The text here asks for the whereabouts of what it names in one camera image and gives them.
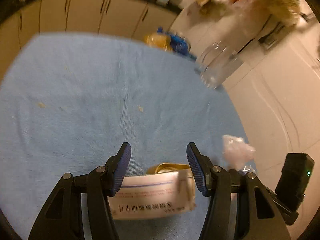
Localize yellow packet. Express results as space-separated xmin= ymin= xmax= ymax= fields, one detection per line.
xmin=144 ymin=33 xmax=173 ymax=51

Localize long white cardboard box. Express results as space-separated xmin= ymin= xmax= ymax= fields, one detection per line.
xmin=107 ymin=169 xmax=198 ymax=221

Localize blue plastic bag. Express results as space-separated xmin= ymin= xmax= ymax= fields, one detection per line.
xmin=157 ymin=27 xmax=193 ymax=56

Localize gold tin can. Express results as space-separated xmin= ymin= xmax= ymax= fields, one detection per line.
xmin=146 ymin=163 xmax=194 ymax=178

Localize beige kitchen cabinets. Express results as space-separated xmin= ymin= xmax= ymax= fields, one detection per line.
xmin=0 ymin=0 xmax=181 ymax=64

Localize clear glass pitcher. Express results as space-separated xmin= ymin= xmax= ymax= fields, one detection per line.
xmin=195 ymin=41 xmax=245 ymax=91

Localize blue towel cloth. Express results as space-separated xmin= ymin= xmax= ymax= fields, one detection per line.
xmin=0 ymin=32 xmax=253 ymax=240

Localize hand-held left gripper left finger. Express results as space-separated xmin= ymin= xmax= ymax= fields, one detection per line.
xmin=28 ymin=142 xmax=132 ymax=240

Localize clear plastic wrapper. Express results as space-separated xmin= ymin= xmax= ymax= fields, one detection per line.
xmin=221 ymin=134 xmax=257 ymax=172

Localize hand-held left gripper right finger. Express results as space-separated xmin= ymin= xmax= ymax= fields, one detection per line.
xmin=186 ymin=142 xmax=292 ymax=240

